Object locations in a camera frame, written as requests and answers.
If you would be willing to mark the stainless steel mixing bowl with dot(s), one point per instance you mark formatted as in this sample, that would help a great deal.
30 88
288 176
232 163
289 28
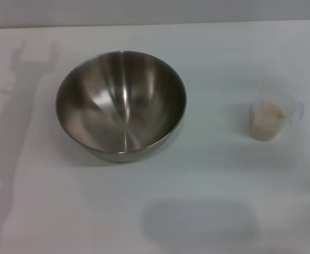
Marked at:
123 105

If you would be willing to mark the uncooked rice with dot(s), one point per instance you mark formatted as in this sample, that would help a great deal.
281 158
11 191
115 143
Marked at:
267 121

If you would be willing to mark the clear plastic measuring cup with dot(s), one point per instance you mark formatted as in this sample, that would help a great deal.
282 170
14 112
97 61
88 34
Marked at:
290 105

